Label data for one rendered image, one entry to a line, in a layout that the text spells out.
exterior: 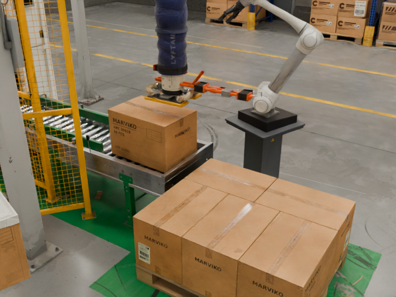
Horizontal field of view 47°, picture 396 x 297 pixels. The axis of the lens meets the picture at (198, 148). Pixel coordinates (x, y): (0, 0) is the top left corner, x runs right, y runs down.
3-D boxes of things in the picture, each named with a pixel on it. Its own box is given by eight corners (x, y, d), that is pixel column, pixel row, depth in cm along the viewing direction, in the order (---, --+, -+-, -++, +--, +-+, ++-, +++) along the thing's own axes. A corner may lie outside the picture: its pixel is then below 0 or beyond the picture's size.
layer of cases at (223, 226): (135, 263, 320) (132, 216, 303) (210, 198, 395) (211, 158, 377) (296, 340, 262) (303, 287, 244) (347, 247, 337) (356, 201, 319)
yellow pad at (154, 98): (144, 99, 346) (144, 93, 344) (151, 95, 354) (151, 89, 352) (181, 108, 331) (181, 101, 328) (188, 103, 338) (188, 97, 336)
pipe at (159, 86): (145, 93, 346) (145, 86, 344) (164, 85, 365) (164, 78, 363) (182, 102, 331) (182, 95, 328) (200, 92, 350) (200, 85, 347)
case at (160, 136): (111, 153, 384) (107, 109, 366) (143, 137, 413) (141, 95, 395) (167, 174, 352) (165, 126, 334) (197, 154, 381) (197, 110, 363)
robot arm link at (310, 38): (267, 112, 380) (263, 121, 360) (251, 101, 380) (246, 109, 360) (326, 35, 344) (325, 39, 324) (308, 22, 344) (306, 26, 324)
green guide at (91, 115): (23, 99, 496) (22, 92, 492) (31, 96, 503) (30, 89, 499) (137, 133, 417) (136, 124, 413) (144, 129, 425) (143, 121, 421)
